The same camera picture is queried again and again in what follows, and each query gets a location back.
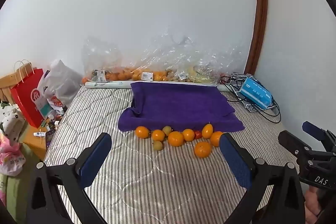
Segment large orange mandarin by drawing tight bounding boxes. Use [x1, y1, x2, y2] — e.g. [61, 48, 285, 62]
[194, 141, 212, 158]

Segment person's right hand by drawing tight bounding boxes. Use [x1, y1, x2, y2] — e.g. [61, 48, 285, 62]
[304, 186, 322, 224]

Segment wooden bedside table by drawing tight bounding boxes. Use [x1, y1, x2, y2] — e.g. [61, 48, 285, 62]
[1, 60, 52, 160]

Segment blue tissue pack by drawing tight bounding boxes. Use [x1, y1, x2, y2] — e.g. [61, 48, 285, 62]
[239, 77, 273, 110]

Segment white spotted plush toy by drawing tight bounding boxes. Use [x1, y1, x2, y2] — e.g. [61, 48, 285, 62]
[1, 101, 26, 145]

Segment striped grey mattress cover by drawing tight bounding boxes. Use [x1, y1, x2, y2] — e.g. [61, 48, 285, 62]
[43, 85, 300, 224]

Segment oval orange kumquat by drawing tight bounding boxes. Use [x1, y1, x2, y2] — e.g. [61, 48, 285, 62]
[202, 123, 214, 139]

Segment small orange mandarin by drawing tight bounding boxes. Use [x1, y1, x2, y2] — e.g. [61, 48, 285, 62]
[182, 128, 195, 141]

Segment red paper shopping bag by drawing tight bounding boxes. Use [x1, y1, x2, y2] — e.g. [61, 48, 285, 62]
[11, 59, 44, 128]

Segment white plastic bag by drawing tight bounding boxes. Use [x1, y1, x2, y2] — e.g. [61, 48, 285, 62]
[36, 60, 82, 119]

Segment green kiwi front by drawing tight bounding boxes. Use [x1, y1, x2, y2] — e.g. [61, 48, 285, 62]
[153, 140, 163, 151]

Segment green kiwi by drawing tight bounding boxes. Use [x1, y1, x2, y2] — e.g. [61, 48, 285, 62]
[153, 140, 163, 151]
[162, 126, 173, 136]

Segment big central orange mandarin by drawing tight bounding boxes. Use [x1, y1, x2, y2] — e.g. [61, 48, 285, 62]
[167, 131, 184, 147]

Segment white rolled tube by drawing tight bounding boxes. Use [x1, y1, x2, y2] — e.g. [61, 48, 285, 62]
[85, 80, 229, 92]

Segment green kiwi back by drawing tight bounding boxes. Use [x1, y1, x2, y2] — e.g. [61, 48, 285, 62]
[162, 126, 173, 136]

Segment purple towel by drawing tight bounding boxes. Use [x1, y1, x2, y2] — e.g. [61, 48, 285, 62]
[118, 82, 244, 132]

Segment clear plastic fruit bags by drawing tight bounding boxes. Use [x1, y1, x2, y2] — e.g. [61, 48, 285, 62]
[81, 30, 247, 85]

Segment brown wooden door frame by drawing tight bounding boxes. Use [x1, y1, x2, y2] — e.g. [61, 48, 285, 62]
[244, 0, 268, 75]

